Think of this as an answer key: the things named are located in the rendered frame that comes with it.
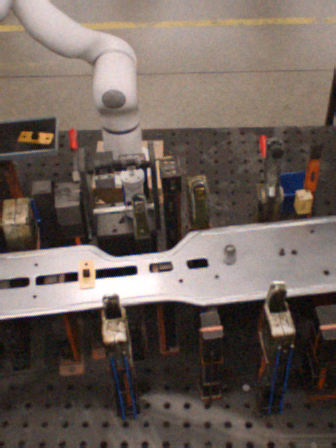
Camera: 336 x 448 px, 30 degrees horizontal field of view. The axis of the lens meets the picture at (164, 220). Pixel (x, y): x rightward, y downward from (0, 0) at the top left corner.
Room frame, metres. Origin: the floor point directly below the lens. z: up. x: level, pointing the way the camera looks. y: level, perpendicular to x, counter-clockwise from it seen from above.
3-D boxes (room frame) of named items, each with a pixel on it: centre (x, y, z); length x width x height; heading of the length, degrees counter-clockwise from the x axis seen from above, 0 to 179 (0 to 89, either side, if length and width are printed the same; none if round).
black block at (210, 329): (0.78, -0.09, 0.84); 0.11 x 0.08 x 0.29; 3
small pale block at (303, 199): (1.09, -0.35, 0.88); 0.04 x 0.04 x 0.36; 3
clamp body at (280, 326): (0.75, -0.23, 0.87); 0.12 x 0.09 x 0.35; 3
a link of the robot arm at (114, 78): (1.50, 0.11, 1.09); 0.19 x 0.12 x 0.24; 178
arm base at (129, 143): (1.54, 0.12, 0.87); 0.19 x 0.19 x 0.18
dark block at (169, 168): (1.16, -0.02, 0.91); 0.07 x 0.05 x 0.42; 3
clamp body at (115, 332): (0.76, 0.12, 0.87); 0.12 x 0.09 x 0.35; 3
